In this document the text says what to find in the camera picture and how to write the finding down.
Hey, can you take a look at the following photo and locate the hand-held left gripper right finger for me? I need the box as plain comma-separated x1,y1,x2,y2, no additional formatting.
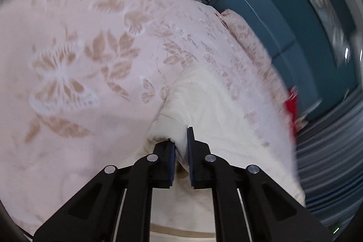
187,127,333,242

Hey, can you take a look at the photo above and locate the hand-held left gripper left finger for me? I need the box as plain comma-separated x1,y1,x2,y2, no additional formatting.
33,139,177,242

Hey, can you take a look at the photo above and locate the cream padded jacket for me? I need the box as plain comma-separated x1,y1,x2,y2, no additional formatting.
113,63,307,242

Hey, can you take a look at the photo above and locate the pink floral bedspread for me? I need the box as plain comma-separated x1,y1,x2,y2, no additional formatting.
0,0,298,234

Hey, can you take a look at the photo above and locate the red cloth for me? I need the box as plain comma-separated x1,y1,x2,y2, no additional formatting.
285,87,300,132

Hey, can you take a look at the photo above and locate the pink floral pillow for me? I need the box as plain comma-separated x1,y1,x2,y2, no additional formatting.
220,10,287,106

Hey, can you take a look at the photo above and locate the grey curtain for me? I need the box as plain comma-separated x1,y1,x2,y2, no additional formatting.
295,83,363,231

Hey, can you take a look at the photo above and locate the blue upholstered headboard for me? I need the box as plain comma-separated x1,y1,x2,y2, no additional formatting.
211,0,324,123

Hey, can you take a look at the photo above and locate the long wall picture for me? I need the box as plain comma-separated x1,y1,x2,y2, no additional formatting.
288,0,358,67

